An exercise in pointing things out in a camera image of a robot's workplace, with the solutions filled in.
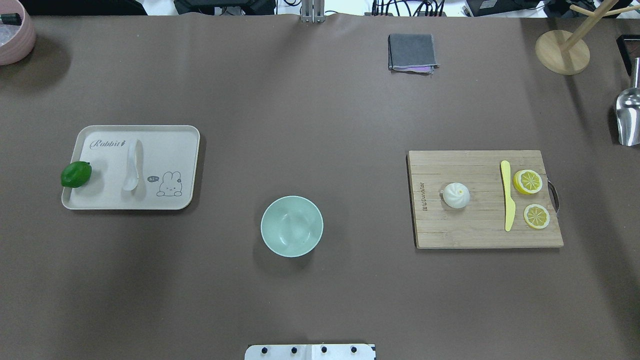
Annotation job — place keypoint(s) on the folded grey cloth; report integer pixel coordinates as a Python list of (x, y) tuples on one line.
[(412, 53)]

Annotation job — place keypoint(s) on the green lime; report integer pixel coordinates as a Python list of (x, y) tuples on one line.
[(76, 174)]

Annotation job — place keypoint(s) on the white ceramic spoon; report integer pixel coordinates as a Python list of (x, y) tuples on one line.
[(133, 166)]

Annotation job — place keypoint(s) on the white steamed bun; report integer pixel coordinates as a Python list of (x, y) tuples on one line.
[(456, 195)]

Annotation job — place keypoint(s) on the dark wooden box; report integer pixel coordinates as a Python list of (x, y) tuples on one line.
[(629, 48)]

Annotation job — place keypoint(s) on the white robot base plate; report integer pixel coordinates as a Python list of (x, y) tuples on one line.
[(321, 351)]

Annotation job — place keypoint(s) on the thin lemon slice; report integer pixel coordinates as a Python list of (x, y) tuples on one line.
[(536, 216)]

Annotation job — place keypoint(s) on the wooden mug tree stand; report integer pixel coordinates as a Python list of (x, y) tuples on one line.
[(565, 52)]

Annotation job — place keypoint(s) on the pink bowl with ice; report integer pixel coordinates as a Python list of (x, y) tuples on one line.
[(23, 38)]

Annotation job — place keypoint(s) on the mint green bowl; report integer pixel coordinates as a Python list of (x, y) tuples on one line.
[(292, 226)]

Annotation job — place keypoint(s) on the yellow plastic knife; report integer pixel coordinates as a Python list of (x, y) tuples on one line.
[(510, 207)]

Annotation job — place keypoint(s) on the beige rabbit serving tray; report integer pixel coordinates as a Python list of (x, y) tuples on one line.
[(169, 158)]

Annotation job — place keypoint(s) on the metal ice scoop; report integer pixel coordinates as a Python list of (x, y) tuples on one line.
[(627, 110)]

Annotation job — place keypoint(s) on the bamboo cutting board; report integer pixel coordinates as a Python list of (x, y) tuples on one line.
[(481, 224)]

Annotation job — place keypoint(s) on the thick lemon half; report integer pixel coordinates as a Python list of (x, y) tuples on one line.
[(527, 182)]

